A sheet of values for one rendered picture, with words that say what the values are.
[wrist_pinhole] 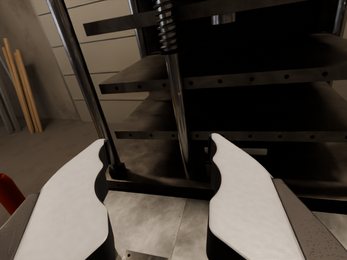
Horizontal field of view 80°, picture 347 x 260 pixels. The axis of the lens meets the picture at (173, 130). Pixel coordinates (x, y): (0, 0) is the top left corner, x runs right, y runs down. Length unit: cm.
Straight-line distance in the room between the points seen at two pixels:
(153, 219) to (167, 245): 13
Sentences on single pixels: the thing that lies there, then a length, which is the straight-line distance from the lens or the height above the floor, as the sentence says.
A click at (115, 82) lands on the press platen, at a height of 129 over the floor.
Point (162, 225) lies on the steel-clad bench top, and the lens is 91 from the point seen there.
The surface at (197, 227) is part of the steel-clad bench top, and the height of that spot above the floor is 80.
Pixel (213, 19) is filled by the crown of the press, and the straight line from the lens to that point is 109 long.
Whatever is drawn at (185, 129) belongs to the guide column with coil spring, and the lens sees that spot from 91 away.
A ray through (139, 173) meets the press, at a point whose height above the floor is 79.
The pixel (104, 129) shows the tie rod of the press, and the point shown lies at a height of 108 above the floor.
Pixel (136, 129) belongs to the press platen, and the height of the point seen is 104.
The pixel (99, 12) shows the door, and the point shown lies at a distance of 329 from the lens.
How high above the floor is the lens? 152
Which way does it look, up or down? 29 degrees down
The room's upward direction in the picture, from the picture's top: 10 degrees counter-clockwise
